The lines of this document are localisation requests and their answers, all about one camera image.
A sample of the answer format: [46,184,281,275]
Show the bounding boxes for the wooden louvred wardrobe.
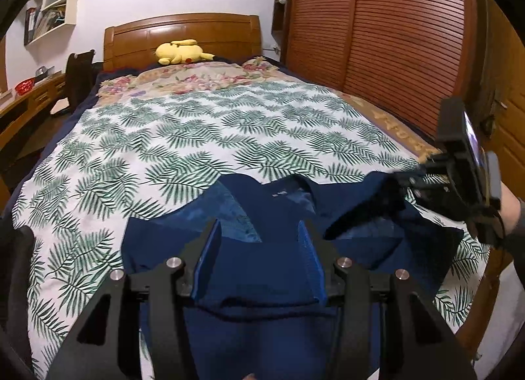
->
[285,0,478,143]

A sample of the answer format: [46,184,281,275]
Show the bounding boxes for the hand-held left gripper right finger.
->
[296,219,478,380]

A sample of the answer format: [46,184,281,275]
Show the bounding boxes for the wooden door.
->
[476,0,525,200]

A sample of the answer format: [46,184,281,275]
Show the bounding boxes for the white wall shelf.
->
[24,0,85,45]

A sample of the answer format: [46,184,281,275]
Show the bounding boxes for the yellow plush toy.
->
[155,39,215,66]

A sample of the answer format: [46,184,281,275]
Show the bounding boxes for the wooden desk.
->
[0,72,68,184]

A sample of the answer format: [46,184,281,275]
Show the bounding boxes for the leaf print bed sheet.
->
[12,81,491,380]

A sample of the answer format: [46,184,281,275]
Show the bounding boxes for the navy blue suit jacket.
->
[122,173,466,380]

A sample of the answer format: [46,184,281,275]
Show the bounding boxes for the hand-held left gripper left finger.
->
[47,218,224,380]

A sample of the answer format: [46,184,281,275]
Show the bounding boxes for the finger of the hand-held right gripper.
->
[324,177,417,240]

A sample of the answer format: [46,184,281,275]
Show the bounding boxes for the black chair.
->
[51,50,97,116]

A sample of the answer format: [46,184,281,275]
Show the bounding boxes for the wooden bed headboard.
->
[102,13,263,73]

